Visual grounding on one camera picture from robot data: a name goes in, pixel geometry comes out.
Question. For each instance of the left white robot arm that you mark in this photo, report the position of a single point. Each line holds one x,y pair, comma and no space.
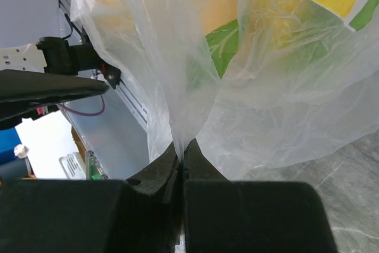
54,55

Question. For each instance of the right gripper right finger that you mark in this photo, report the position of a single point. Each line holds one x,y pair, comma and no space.
250,216

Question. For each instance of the aluminium mounting rail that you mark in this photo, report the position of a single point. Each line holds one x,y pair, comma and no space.
114,76

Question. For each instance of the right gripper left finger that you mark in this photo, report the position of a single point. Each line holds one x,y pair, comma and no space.
132,215

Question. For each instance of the clear plastic bag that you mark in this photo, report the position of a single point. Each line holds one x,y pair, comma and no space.
256,82

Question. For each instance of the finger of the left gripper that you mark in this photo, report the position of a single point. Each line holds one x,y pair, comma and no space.
23,92

